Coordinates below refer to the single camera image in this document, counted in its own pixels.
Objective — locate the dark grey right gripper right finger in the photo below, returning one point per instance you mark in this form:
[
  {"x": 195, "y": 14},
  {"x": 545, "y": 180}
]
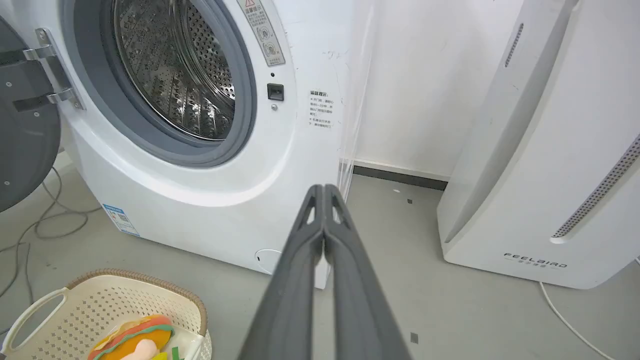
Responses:
[{"x": 360, "y": 295}]

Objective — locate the cream perforated laundry basket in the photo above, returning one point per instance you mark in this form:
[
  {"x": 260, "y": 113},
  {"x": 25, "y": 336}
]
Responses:
[{"x": 80, "y": 310}]

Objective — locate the colourful plush toy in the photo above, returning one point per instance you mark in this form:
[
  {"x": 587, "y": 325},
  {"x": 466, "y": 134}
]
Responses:
[{"x": 132, "y": 340}]

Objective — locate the dark washing machine door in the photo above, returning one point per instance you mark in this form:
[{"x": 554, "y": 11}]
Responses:
[{"x": 22, "y": 120}]

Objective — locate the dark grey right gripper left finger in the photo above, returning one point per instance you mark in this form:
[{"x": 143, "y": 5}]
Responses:
[{"x": 287, "y": 295}]

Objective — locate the white air purifier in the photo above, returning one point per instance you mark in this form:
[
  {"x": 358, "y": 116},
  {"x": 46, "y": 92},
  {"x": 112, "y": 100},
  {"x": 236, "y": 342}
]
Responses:
[{"x": 545, "y": 150}]

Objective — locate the white front-load washing machine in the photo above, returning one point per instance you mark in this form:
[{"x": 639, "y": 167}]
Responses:
[{"x": 200, "y": 165}]

